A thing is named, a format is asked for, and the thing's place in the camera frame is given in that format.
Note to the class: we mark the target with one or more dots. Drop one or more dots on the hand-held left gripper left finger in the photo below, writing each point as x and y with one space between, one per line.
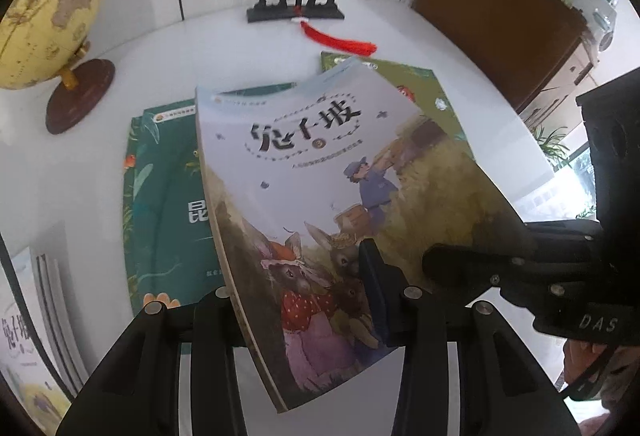
220 316

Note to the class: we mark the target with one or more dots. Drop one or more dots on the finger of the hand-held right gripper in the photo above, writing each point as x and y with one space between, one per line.
565 236
470 271

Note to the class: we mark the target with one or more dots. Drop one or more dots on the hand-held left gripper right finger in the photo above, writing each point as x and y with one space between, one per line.
375 291

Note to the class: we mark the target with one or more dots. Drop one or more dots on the person's right forearm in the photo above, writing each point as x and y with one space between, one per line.
582 356

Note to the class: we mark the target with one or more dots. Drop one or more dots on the long leaf green plant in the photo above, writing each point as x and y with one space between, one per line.
550 140

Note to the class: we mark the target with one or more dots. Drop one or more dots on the green tulip book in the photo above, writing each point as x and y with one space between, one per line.
170 196

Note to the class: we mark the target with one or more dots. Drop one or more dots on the white appliance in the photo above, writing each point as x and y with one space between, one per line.
605 38

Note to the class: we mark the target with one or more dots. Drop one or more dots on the green yellow flower book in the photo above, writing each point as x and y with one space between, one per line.
129 176

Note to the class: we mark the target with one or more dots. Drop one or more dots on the green red creature book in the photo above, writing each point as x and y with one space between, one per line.
425 85

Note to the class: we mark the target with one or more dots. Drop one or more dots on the brown wooden cabinet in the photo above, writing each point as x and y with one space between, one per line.
490 5

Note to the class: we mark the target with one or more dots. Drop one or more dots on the red tassel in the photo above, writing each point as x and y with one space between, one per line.
345 44

